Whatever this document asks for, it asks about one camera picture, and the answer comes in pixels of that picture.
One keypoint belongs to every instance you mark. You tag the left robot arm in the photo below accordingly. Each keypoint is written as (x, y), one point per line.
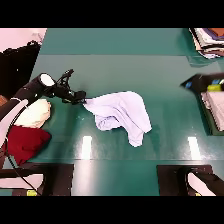
(30, 89)

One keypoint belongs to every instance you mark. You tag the black garment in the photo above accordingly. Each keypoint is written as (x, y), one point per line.
(16, 70)

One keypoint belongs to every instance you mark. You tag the pale folded garment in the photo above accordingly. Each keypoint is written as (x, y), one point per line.
(216, 110)

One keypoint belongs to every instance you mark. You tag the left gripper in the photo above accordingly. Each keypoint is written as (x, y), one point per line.
(78, 97)

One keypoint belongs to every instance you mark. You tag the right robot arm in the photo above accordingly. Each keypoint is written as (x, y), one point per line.
(200, 185)

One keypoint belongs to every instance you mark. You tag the lavender T-shirt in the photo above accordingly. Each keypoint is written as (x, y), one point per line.
(120, 111)

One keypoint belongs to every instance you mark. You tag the stack of folded clothes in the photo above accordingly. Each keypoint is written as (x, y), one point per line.
(208, 41)

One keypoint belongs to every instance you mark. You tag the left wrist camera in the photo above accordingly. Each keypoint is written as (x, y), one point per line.
(66, 78)

